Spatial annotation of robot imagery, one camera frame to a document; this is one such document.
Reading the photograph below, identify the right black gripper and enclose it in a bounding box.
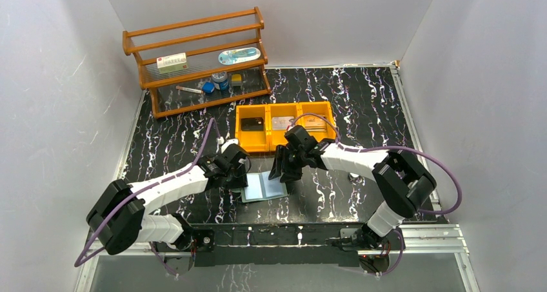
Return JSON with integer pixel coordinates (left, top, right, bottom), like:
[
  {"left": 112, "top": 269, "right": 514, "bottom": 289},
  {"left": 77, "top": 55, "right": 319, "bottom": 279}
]
[{"left": 268, "top": 144, "right": 308, "bottom": 182}]

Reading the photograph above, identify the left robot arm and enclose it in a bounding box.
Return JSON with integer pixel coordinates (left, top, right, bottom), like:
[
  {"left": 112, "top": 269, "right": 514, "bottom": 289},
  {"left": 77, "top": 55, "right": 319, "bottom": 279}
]
[{"left": 86, "top": 144, "right": 249, "bottom": 255}]

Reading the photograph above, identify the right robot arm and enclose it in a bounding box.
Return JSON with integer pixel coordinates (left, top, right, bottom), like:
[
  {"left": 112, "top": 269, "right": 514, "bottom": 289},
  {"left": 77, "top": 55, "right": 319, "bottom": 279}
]
[{"left": 268, "top": 125, "right": 437, "bottom": 249}]

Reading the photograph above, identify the silver card in bin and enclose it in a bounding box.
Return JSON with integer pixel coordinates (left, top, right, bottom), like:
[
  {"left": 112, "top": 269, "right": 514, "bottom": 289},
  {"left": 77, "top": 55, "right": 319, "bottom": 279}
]
[{"left": 271, "top": 116, "right": 294, "bottom": 131}]

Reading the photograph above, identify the black card in bin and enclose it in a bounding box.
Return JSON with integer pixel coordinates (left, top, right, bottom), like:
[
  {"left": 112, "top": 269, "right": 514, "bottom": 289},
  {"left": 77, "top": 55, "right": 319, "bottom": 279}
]
[{"left": 240, "top": 117, "right": 264, "bottom": 131}]

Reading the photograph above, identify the orange card in bin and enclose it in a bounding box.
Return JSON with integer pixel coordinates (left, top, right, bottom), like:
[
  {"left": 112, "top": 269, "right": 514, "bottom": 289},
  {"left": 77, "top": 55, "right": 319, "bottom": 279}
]
[{"left": 303, "top": 115, "right": 328, "bottom": 132}]

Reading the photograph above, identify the yellow three-compartment bin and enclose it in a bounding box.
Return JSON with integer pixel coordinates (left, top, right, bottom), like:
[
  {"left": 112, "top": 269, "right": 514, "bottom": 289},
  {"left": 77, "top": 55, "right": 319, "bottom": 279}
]
[{"left": 235, "top": 101, "right": 336, "bottom": 153}]

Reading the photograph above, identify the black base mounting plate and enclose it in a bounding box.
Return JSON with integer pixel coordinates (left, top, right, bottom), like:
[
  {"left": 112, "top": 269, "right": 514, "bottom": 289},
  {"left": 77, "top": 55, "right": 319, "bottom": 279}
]
[{"left": 152, "top": 222, "right": 404, "bottom": 269}]

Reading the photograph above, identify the blue small cube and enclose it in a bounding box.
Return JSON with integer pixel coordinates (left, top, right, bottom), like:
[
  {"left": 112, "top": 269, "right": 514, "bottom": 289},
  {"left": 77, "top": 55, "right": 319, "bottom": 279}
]
[{"left": 201, "top": 82, "right": 215, "bottom": 94}]

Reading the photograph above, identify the yellow small box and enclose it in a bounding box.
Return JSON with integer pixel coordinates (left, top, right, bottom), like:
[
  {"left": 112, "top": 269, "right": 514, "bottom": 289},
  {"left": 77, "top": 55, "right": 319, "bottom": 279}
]
[{"left": 230, "top": 73, "right": 243, "bottom": 87}]

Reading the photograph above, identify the white tube stick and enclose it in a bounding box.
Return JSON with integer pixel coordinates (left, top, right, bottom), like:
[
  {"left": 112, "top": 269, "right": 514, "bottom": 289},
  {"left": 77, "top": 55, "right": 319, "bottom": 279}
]
[{"left": 175, "top": 86, "right": 203, "bottom": 94}]

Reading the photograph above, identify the wooden three-tier shelf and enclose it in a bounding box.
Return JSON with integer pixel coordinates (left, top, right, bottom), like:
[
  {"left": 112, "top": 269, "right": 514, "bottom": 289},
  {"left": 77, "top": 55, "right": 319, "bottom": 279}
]
[{"left": 122, "top": 6, "right": 272, "bottom": 119}]

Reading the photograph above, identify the blue oval packaged item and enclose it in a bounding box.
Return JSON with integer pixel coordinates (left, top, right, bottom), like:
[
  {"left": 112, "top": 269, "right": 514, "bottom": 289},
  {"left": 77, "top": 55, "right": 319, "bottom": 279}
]
[{"left": 218, "top": 47, "right": 261, "bottom": 66}]

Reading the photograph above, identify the white medicine box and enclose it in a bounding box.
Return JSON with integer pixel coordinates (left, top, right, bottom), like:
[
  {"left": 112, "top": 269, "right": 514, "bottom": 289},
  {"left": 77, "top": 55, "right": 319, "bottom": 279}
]
[{"left": 156, "top": 53, "right": 188, "bottom": 74}]

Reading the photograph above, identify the aluminium frame rail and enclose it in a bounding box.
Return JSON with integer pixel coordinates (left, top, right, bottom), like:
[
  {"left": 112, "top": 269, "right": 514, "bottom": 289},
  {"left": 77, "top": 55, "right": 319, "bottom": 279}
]
[{"left": 75, "top": 224, "right": 479, "bottom": 291}]

